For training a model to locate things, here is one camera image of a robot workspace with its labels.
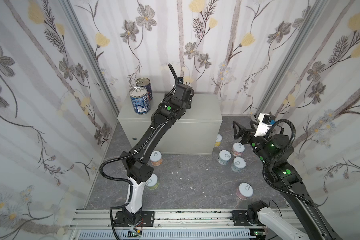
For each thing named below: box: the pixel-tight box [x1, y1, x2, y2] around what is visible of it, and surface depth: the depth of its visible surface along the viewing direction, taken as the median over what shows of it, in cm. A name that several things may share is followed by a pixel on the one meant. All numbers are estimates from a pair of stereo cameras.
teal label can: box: [231, 157, 247, 173], surface depth 90 cm
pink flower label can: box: [231, 142, 245, 157], surface depth 97 cm
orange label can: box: [149, 150, 163, 166], surface depth 93 cm
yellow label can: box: [214, 133, 223, 147], surface depth 102 cm
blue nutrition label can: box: [129, 86, 151, 115], surface depth 70 cm
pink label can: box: [236, 182, 254, 200], surface depth 80 cm
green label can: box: [145, 173, 159, 190], surface depth 83 cm
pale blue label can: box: [217, 149, 232, 166], surface depth 94 cm
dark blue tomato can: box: [136, 77, 153, 101], surface depth 76 cm
